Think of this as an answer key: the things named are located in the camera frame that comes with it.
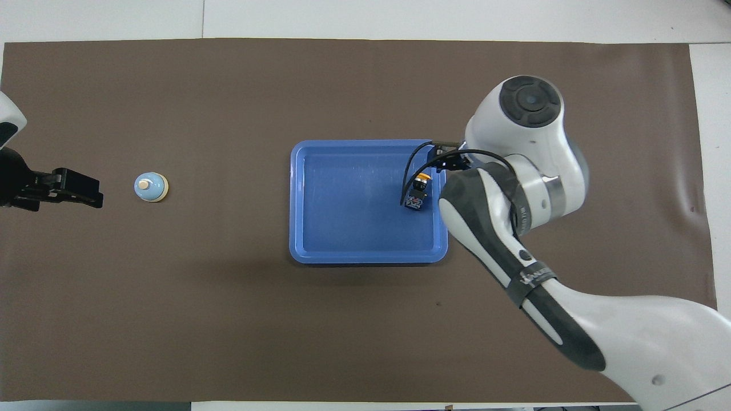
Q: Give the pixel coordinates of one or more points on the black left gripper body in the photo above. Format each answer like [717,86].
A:
[17,180]

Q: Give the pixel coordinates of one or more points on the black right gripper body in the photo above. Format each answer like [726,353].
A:
[454,158]

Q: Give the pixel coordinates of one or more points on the yellow push button switch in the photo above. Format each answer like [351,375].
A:
[418,194]

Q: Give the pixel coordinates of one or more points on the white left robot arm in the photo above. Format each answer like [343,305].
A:
[8,117]

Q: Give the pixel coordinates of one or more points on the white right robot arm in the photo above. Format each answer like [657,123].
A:
[571,188]

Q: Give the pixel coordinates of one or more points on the light blue call bell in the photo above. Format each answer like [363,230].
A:
[149,188]

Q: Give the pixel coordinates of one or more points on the blue plastic tray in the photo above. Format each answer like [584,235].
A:
[348,211]

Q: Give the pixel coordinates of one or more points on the brown table mat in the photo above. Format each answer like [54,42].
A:
[228,319]

